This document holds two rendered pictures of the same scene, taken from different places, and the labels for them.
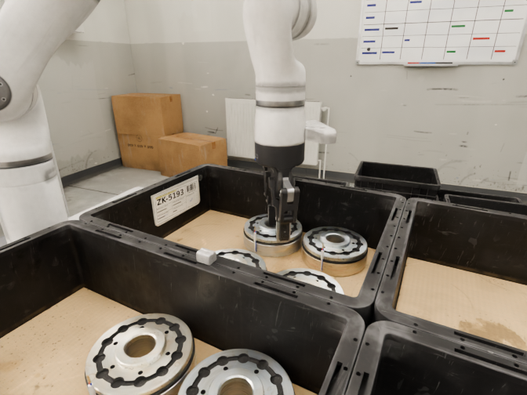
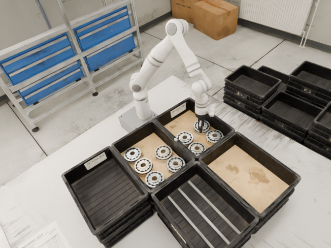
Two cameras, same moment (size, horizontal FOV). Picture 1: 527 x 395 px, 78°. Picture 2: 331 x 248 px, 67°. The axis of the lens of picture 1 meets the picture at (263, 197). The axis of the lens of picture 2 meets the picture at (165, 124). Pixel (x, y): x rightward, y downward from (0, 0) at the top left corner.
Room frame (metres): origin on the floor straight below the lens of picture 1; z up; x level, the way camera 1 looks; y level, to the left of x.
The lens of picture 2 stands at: (-0.48, -0.35, 2.00)
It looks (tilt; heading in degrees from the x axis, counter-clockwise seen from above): 47 degrees down; 31
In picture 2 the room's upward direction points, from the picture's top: 8 degrees counter-clockwise
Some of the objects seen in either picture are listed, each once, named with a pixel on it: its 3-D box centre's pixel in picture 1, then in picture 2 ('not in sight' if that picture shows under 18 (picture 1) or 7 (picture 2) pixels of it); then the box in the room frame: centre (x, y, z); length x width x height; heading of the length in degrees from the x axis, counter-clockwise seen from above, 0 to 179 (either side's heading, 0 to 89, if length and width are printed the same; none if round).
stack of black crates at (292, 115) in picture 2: not in sight; (287, 122); (1.27, -0.55, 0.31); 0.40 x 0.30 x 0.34; 68
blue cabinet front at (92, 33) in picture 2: not in sight; (108, 39); (1.69, 1.57, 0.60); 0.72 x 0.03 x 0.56; 158
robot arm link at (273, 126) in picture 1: (292, 118); (205, 107); (0.49, -0.04, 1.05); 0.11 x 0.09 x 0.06; 101
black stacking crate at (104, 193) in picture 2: not in sight; (105, 190); (-0.09, 0.30, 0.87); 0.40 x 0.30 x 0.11; 62
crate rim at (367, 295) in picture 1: (252, 212); (192, 125); (0.44, 0.02, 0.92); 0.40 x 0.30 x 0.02; 62
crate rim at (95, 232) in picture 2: not in sight; (103, 185); (-0.09, 0.30, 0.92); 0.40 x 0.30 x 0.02; 62
